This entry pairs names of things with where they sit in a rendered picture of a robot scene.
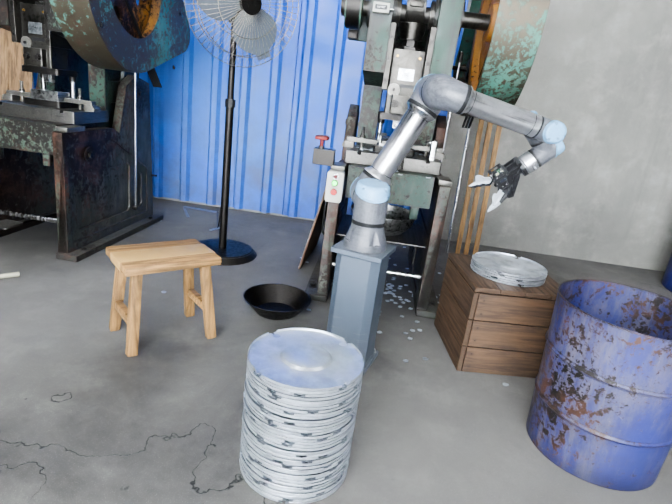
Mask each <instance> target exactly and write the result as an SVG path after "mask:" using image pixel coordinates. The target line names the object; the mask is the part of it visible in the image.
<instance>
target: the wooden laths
mask: <svg viewBox="0 0 672 504"><path fill-rule="evenodd" d="M483 126H484V120H482V119H479V123H478V129H477V134H476V140H475V145H474V150H473V156H472V161H471V167H470V172H469V178H468V183H467V188H466V194H465V199H464V205H463V210H462V216H461V221H460V226H459V232H458V237H457V243H456V248H455V253H457V254H460V249H461V244H462V238H463V233H464V228H465V222H466V217H467V212H468V206H469V201H470V195H471V190H472V188H470V187H469V185H471V184H472V183H473V179H474V174H475V169H476V163H477V158H478V153H479V147H480V142H481V136H482V131H483ZM492 126H493V123H490V122H488V123H487V129H486V134H485V139H484V145H483V150H482V155H481V161H480V166H479V171H478V175H481V176H483V173H484V168H485V163H486V158H487V152H488V147H489V142H490V136H491V131H492ZM470 130H471V127H470V129H469V128H468V130H467V135H466V141H465V146H464V152H463V157H462V163H461V168H460V174H459V179H458V185H457V190H456V196H455V201H454V207H453V213H452V218H451V224H450V229H449V235H448V240H447V246H446V251H445V252H447V253H448V251H449V246H450V240H451V235H452V229H453V224H454V218H455V213H456V207H457V202H458V196H459V191H460V185H461V180H462V174H463V169H464V163H465V158H466V152H467V147H468V141H469V136H470ZM501 131H502V127H501V126H499V125H497V128H496V133H495V138H494V144H493V149H492V154H491V159H490V164H489V170H490V169H491V168H493V167H494V166H495V162H496V156H497V151H498V146H499V141H500V136H501ZM490 187H491V185H490V186H485V190H484V196H483V201H482V206H481V211H480V217H479V222H478V227H477V232H476V237H475V243H474V248H473V253H472V255H473V254H475V253H477V252H478V249H479V244H480V239H481V234H482V229H483V224H484V218H485V213H486V208H487V203H488V198H489V193H490ZM480 189H481V187H476V188H475V193H474V198H473V203H472V209H471V214H470V219H469V225H468V230H467V235H466V241H465V246H464V251H463V254H466V255H468V252H469V247H470V242H471V236H472V231H473V226H474V221H475V215H476V210H477V205H478V200H479V194H480Z"/></svg>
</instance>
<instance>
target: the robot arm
mask: <svg viewBox="0 0 672 504"><path fill-rule="evenodd" d="M407 104H408V110H407V111H406V113H405V114H404V116H403V117H402V119H401V120H400V122H399V123H398V125H397V127H396V128H395V130H394V131H393V133H392V134H391V136H390V137H389V139H388V140H387V142H386V144H385V145H384V147H383V148H382V150H381V151H380V153H379V154H378V156H377V157H376V159H375V161H374V162H373V164H372V165H371V166H370V167H366V168H364V170H363V171H362V173H361V175H360V176H359V177H358V178H356V179H355V180H354V182H353V183H352V185H351V188H350V196H351V199H352V201H353V203H354V208H353V215H352V222H351V226H350V228H349V230H348V232H347V234H346V236H345V238H344V246H345V247H346V248H348V249H350V250H353V251H356V252H361V253H368V254H378V253H383V252H385V251H386V246H387V243H386V237H385V231H384V226H385V220H386V214H387V208H388V201H389V198H390V186H391V181H390V179H391V177H392V176H393V174H394V173H395V171H396V170H397V168H398V167H399V165H400V164H401V162H402V161H403V159H404V158H405V156H406V155H407V153H408V152H409V150H410V149H411V147H412V146H413V144H414V143H415V141H416V139H417V138H418V136H419V135H420V133H421V132H422V130H423V129H424V127H425V126H426V124H427V123H428V122H429V121H433V120H435V119H436V117H437V116H438V114H439V113H440V111H441V110H442V111H448V112H453V113H456V114H459V115H461V114H463V113H465V114H468V115H471V116H474V117H476V118H479V119H482V120H485V121H487V122H490V123H493V124H496V125H499V126H501V127H504V128H507V129H510V130H512V131H515V132H518V133H521V134H524V136H525V138H526V139H527V141H528V143H529V144H530V146H531V147H532V148H531V149H530V150H528V151H527V152H525V153H524V154H522V155H521V156H519V157H518V158H517V157H516V156H515V157H514V158H513V159H511V160H510V161H508V162H507V163H505V164H504V165H501V164H500V163H499V164H497V165H496V166H497V169H496V170H497V171H496V170H494V171H492V172H491V170H492V169H494V168H495V167H496V166H494V167H493V168H491V169H490V170H488V173H489V175H490V174H491V175H490V176H489V177H483V176H481V175H476V176H475V180H476V182H474V183H472V184H471V185H469V187H470V188H476V187H482V186H490V185H491V184H492V183H493V182H494V187H498V192H497V194H495V193H494V194H493V196H492V204H491V206H490V207H489V208H488V210H487V212H490V211H491V210H493V209H495V208H496V207H497V206H499V205H500V204H501V203H502V202H503V201H505V200H506V199H507V198H511V197H514V194H515V191H516V188H517V185H518V182H519V179H520V174H523V175H524V176H526V175H528V173H529V174H530V173H532V172H533V171H535V170H536V169H538V168H539V167H541V166H543V165H544V164H546V163H547V162H549V161H550V160H552V159H553V158H556V157H557V156H558V155H559V154H561V153H562V152H563V151H564V150H565V145H564V143H563V141H562V140H563V139H564V138H565V136H566V132H567V129H566V126H565V125H564V123H562V122H560V121H558V120H551V119H549V118H546V117H543V116H541V115H538V113H537V112H536V111H528V110H525V109H522V108H520V107H517V106H514V105H511V104H509V103H506V102H503V101H501V100H498V99H495V98H493V97H490V96H487V95H485V94H482V93H479V92H477V91H474V90H473V87H472V86H471V85H468V84H465V83H463V82H461V81H459V80H457V79H455V78H453V77H451V76H449V75H446V74H429V75H426V76H424V77H422V78H421V79H420V80H419V81H418V82H417V83H416V85H415V87H414V91H413V94H412V95H411V97H410V99H409V100H408V102H407ZM495 171H496V172H495Z"/></svg>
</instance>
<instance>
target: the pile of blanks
mask: <svg viewBox="0 0 672 504"><path fill-rule="evenodd" d="M257 376H259V374H257V375H255V374H254V373H253V372H252V370H251V369H250V367H249V364H248V360H247V368H246V379H245V390H244V397H245V398H243V400H244V409H243V416H242V431H241V444H240V459H239V462H240V470H241V473H242V475H243V477H244V479H245V481H246V482H247V484H248V485H249V486H250V487H251V488H252V489H253V490H254V491H256V492H257V493H259V494H260V495H262V496H264V497H266V498H268V499H270V500H273V501H276V502H280V503H282V501H286V502H285V504H307V503H313V502H316V501H319V500H322V499H324V498H326V497H328V496H330V495H331V494H333V493H334V492H335V491H336V490H337V489H338V488H339V487H340V486H341V485H342V483H343V482H344V480H345V477H346V474H347V468H348V464H349V458H350V448H351V443H352V436H353V431H354V426H355V420H356V414H357V407H358V402H359V395H360V391H361V385H362V376H363V373H362V375H361V377H360V378H359V380H358V381H357V382H356V383H354V384H353V385H352V386H350V387H348V388H346V389H343V388H340V389H341V391H337V392H333V393H328V394H315V395H313V394H299V393H293V392H288V391H285V390H281V389H278V388H276V387H273V386H271V385H269V384H267V383H265V382H264V381H262V380H261V379H259V378H258V377H257Z"/></svg>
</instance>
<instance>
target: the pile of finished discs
mask: <svg viewBox="0 0 672 504"><path fill-rule="evenodd" d="M518 258H519V257H518ZM470 266H471V269H472V270H473V271H474V272H476V273H477V274H479V275H481V276H483V277H485V278H487V279H490V280H493V281H496V282H499V283H503V284H507V285H512V286H519V285H518V284H520V285H522V286H521V287H538V286H541V285H543V284H544V283H545V280H546V277H547V269H546V268H545V267H543V266H542V265H540V264H539V263H537V262H534V261H532V260H530V259H527V258H524V257H521V258H519V259H516V257H515V255H513V254H508V253H502V252H493V251H482V252H477V253H475V254H473V255H472V259H471V264H470ZM474 269H475V270H474ZM519 287H520V286H519Z"/></svg>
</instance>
